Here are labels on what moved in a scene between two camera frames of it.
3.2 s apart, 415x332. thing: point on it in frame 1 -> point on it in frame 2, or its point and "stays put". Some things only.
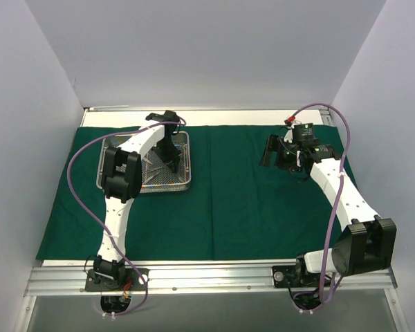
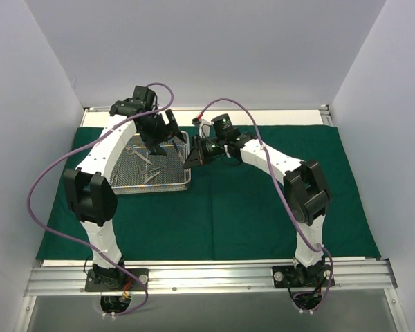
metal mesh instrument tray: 155,175 stays put
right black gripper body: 274,152 -> 200,152
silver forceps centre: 151,169 stays put
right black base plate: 290,276 stays put
